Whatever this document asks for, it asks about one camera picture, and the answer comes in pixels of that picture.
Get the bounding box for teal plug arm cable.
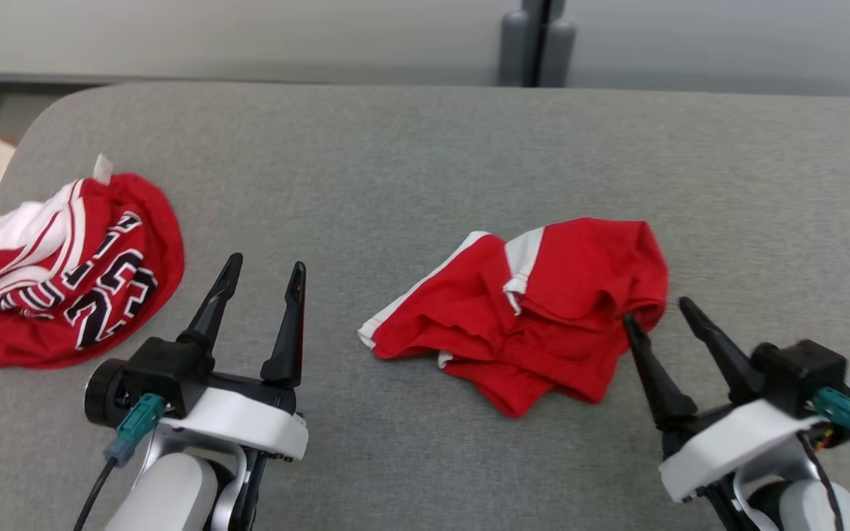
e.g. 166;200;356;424
796;386;850;531
73;392;168;531

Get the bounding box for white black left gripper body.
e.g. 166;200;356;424
165;371;310;463

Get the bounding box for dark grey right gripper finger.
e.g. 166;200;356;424
679;296;767;405
623;313;699;432

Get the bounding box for teal plug right arm cable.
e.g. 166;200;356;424
796;386;850;531

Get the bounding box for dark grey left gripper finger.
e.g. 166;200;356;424
177;253;244;355
260;261;307;389

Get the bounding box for red white lettered jersey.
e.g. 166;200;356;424
0;153;186;369

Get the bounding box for grey double partition post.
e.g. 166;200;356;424
497;0;578;89

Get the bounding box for red shorts with white trim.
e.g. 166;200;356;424
357;217;670;419

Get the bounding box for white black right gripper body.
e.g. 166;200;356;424
659;398;826;504

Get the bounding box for teal plug left arm cable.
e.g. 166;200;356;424
73;392;168;531

